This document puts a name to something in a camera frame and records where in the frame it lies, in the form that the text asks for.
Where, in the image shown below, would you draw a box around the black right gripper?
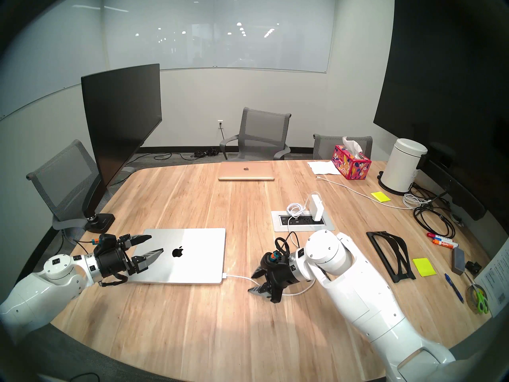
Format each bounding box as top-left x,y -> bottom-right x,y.
248,251 -> 296,302

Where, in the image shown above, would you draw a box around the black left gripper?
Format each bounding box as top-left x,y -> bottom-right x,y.
94,234 -> 165,282

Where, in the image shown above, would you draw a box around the white MacBook charging cable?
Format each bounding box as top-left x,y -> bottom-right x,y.
222,192 -> 321,296

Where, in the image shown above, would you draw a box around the silver MacBook laptop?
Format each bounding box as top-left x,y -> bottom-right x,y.
128,228 -> 226,285

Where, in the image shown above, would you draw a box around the gold MacBook laptop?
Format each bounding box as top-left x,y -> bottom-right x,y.
218,161 -> 275,182

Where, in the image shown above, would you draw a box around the black monitor stand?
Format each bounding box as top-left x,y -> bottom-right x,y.
82,172 -> 116,234

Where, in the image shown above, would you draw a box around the table power outlet box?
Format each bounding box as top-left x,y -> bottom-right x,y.
271,209 -> 335,232

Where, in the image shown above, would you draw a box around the white power adapter brick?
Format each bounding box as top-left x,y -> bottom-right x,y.
309,194 -> 326,222

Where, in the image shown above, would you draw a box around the grey mesh office chair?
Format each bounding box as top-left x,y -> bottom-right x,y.
219,107 -> 292,161
26,139 -> 104,231
313,134 -> 373,161

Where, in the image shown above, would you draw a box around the white paper napkin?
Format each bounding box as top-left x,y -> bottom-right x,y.
307,160 -> 342,175

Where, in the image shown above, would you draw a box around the black curved desktop monitor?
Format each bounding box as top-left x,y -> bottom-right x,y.
81,64 -> 163,188

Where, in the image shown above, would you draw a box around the black laptop stand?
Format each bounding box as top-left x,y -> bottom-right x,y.
366,231 -> 417,283

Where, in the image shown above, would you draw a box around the colourful floral tissue box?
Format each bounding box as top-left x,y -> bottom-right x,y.
332,137 -> 372,180

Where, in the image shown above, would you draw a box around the white cylindrical bin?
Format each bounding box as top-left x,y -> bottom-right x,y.
378,138 -> 428,196

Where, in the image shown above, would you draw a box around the blue pen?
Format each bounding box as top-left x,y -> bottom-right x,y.
445,273 -> 465,304

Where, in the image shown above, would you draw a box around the grey whiteboard eraser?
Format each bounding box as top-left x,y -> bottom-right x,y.
451,248 -> 466,276

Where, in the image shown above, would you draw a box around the black video bar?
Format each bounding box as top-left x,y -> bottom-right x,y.
422,144 -> 486,220

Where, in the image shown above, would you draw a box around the white printed paper sheet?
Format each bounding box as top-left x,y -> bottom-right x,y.
473,238 -> 509,318

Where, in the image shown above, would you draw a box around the large glass whiteboard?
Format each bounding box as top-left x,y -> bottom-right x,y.
103,0 -> 336,73

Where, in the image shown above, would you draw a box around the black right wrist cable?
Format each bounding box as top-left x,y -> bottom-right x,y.
270,232 -> 301,262

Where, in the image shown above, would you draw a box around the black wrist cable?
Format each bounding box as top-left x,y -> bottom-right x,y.
72,236 -> 100,254
270,232 -> 301,262

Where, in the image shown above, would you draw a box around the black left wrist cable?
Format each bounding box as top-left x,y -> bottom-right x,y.
72,236 -> 100,254

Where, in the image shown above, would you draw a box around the black floor cable bundle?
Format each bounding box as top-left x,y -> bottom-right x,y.
141,148 -> 221,161

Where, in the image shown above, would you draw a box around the black coiled cable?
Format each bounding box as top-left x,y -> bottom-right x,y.
413,184 -> 456,238

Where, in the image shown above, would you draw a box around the long white coiled cable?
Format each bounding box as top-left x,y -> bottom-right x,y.
315,176 -> 432,210

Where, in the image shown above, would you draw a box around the green handled scissors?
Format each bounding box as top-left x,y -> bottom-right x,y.
467,274 -> 490,315

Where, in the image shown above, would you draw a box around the glass wall panel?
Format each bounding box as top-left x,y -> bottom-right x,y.
0,0 -> 109,119

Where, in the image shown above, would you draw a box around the large black wall television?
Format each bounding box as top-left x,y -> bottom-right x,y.
373,0 -> 509,199

